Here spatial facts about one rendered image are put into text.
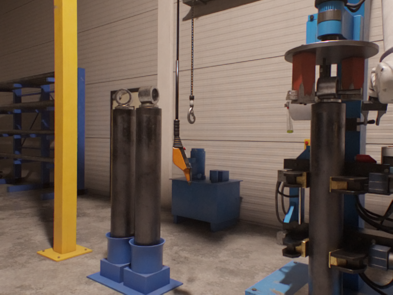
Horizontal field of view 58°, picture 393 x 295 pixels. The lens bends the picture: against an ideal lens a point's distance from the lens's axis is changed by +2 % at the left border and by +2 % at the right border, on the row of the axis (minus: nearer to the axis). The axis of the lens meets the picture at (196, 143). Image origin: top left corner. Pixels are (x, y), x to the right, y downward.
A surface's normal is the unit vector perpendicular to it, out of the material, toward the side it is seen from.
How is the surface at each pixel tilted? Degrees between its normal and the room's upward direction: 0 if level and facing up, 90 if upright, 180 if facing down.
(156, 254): 90
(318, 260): 90
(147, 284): 90
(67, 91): 90
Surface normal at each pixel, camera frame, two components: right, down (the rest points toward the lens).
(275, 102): -0.63, 0.01
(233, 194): 0.77, 0.02
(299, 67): -0.96, 0.00
